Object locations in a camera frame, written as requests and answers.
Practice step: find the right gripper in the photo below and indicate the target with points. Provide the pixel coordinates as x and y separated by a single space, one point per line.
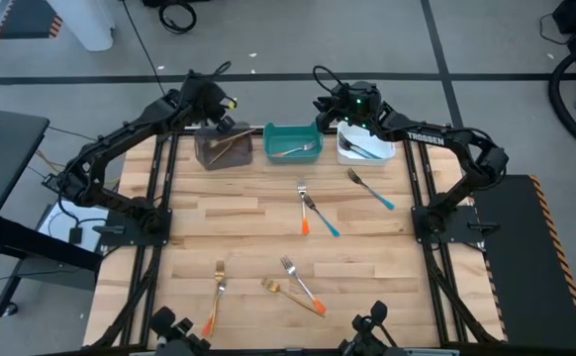
359 99

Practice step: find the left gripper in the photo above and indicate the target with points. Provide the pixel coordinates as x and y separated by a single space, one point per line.
204 99

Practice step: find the wooden utensil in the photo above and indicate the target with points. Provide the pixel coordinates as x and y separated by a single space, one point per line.
223 152

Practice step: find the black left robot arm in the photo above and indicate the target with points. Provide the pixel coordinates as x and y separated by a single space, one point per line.
120 133

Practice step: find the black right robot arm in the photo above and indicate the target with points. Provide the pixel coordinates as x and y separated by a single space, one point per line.
436 138

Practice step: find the yellow tape tag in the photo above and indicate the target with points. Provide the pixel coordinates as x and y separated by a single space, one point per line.
231 104

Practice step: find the grey translucent plastic bin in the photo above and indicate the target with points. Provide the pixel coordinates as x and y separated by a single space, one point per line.
233 160

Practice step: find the teal plastic bin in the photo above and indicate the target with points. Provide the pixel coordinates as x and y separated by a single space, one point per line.
280 136

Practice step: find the white plastic bin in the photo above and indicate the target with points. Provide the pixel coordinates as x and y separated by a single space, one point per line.
389 151

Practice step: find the black cabinet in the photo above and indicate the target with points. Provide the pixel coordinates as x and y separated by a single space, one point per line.
189 2

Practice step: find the black power adapter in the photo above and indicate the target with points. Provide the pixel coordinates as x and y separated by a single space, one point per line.
75 236

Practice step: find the small black hazard-striped mat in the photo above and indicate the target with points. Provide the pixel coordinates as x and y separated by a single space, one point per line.
26 20

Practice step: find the black desk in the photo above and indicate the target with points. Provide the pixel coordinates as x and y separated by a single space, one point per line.
1 163

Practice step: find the large black hazard-striped mat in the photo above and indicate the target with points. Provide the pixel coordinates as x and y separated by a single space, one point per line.
530 272

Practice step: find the black caster wheel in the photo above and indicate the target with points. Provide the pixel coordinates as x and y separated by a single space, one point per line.
10 309

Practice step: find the black aluminium table frame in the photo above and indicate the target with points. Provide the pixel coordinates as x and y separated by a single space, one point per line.
414 148

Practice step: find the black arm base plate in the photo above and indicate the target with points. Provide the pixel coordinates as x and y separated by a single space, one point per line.
486 230
120 237

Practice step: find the white cylindrical post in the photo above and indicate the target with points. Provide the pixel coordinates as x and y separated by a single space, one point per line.
85 25

